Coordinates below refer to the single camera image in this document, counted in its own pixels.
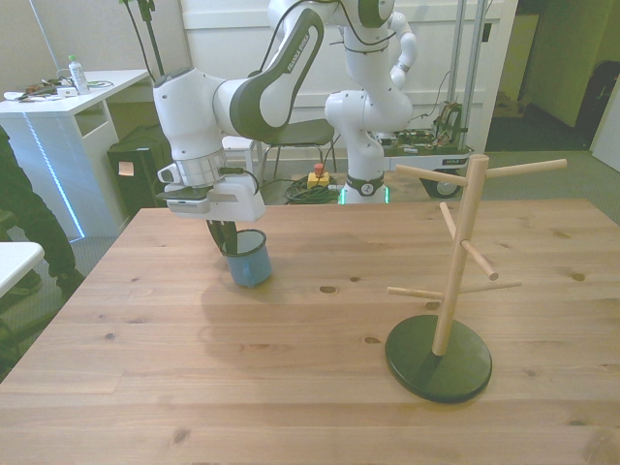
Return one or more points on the yellow emergency stop button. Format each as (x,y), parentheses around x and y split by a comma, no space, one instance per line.
(318,176)

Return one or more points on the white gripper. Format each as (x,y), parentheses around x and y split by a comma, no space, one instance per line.
(239,203)

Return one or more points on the white desk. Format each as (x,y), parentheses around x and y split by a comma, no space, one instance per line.
(43,145)

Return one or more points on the black camera stand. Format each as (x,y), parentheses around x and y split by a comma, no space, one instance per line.
(152,39)

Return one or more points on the clutter of tools on desk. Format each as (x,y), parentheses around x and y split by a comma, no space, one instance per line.
(41,90)

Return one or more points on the blue enamel mug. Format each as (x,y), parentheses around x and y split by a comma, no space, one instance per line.
(257,269)

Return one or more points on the wooden mug tree black base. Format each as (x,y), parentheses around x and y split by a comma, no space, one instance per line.
(455,271)

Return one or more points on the white stool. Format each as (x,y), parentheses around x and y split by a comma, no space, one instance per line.
(239,147)

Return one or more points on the grey seat metal chair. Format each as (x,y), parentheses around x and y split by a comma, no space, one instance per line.
(300,133)

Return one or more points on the mobile robot cart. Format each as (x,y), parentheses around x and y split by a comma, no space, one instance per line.
(450,162)

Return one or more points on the black office chair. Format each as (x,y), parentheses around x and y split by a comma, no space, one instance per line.
(598,97)

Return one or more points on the orange sticky note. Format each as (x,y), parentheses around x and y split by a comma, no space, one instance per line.
(126,168)

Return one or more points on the clear plastic bottle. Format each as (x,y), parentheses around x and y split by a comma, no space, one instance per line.
(79,75)

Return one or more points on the aluminium profile post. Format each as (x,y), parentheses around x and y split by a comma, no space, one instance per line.
(457,72)
(475,72)

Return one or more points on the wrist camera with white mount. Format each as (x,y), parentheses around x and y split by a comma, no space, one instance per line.
(186,196)

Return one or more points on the person leg dark trousers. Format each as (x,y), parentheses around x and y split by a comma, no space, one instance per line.
(29,218)

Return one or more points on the small white table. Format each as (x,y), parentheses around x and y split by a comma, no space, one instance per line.
(17,264)

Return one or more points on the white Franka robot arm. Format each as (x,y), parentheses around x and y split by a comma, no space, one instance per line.
(271,97)

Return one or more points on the black box cabinet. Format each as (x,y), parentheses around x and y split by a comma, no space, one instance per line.
(140,194)

